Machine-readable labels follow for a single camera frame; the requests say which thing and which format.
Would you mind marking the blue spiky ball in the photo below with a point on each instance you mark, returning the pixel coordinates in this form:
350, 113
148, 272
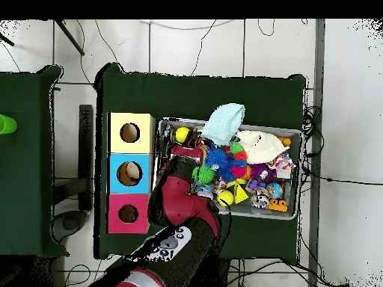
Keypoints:
220, 160

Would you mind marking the mint green cloth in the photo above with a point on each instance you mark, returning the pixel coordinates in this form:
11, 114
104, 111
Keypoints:
223, 124

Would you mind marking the pink spiky ball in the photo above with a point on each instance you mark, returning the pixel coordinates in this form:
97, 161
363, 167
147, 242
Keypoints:
239, 171

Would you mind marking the cream knitted cloth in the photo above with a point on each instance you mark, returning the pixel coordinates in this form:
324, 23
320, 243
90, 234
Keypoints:
263, 146

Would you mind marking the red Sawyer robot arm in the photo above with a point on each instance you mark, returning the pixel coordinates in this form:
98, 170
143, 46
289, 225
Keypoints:
179, 203

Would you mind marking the wooden box with three holes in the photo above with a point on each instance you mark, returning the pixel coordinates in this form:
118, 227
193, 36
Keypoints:
143, 173

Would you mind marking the clear mesh bin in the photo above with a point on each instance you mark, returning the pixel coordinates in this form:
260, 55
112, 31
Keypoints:
293, 206

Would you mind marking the yellow ball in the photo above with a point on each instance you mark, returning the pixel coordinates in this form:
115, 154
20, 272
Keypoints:
181, 134
225, 198

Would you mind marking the green spiky ball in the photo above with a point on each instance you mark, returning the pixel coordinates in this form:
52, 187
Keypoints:
205, 174

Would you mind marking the dark green table cloth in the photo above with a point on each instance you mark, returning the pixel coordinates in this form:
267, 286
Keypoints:
179, 95
30, 149

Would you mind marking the colourful patterned cloth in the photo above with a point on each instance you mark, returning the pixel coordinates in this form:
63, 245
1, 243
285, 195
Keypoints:
282, 161

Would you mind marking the black tripod leg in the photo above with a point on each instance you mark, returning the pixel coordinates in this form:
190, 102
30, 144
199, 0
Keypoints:
69, 37

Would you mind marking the green cup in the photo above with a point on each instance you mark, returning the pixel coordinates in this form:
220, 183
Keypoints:
6, 124

